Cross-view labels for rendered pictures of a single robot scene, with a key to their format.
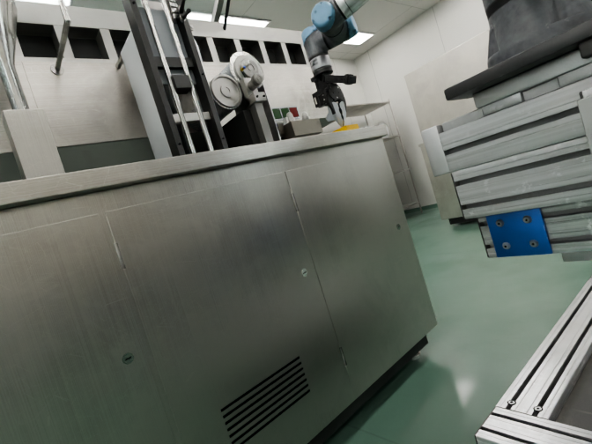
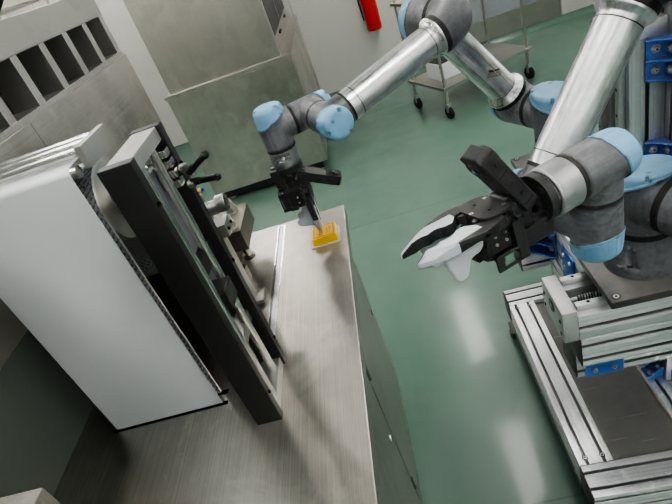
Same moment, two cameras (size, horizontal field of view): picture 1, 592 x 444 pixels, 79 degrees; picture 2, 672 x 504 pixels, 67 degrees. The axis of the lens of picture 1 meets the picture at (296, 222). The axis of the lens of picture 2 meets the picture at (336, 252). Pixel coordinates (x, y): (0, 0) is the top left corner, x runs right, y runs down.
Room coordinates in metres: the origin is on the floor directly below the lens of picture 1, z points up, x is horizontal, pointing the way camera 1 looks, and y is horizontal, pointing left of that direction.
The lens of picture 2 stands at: (0.37, 0.54, 1.61)
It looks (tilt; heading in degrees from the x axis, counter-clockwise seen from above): 32 degrees down; 319
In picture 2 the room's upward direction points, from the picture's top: 21 degrees counter-clockwise
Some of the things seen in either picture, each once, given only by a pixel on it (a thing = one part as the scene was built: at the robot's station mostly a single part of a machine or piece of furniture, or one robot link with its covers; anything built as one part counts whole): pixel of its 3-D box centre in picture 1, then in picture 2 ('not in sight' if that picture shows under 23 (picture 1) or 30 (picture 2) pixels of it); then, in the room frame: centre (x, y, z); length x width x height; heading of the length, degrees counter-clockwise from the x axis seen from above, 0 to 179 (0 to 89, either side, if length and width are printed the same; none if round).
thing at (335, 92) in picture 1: (326, 88); (293, 184); (1.32, -0.25, 1.08); 0.09 x 0.08 x 0.12; 40
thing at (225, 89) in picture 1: (211, 105); not in sight; (1.40, 0.17, 1.18); 0.26 x 0.12 x 0.12; 39
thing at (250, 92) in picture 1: (262, 117); (230, 252); (1.33, 0.00, 1.05); 0.06 x 0.05 x 0.31; 39
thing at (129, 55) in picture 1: (154, 114); (80, 322); (1.29, 0.36, 1.17); 0.34 x 0.05 x 0.54; 39
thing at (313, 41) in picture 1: (315, 44); (274, 127); (1.31, -0.26, 1.24); 0.09 x 0.08 x 0.11; 63
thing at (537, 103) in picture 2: not in sight; (552, 109); (0.87, -0.85, 0.98); 0.13 x 0.12 x 0.14; 153
